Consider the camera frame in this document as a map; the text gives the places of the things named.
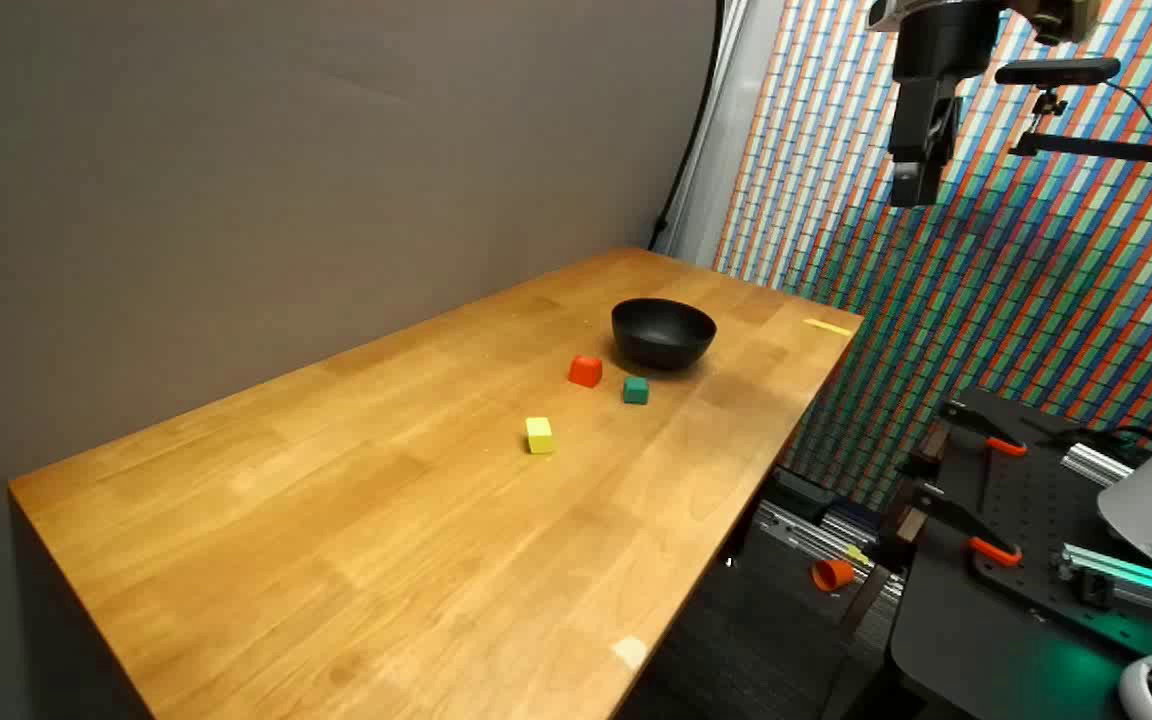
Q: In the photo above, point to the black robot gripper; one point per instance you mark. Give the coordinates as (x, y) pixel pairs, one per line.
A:
(937, 48)

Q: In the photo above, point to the green block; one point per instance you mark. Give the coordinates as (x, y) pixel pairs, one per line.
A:
(633, 391)

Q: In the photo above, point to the black bowl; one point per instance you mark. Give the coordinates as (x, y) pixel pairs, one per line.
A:
(663, 332)

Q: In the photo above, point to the yellow tape strip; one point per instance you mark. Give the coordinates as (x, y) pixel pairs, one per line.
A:
(839, 331)

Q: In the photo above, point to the orange block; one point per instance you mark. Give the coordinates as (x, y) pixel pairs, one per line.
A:
(586, 371)

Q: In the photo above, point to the orange plastic cup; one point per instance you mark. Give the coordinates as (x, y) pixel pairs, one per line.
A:
(832, 572)

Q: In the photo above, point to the black perforated side table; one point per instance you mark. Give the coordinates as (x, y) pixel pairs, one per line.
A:
(1056, 636)

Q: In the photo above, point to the yellow block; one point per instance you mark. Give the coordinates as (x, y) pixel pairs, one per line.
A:
(536, 435)

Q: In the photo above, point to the black camera on boom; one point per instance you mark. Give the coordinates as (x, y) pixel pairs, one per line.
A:
(1055, 75)

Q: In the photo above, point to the upper orange-handled clamp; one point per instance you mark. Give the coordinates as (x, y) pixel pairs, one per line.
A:
(987, 428)

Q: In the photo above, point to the orange-handled clamp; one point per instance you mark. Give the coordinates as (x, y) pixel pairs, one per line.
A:
(978, 537)
(987, 428)

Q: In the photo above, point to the lower orange-handled clamp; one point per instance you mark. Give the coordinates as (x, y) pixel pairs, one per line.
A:
(978, 537)

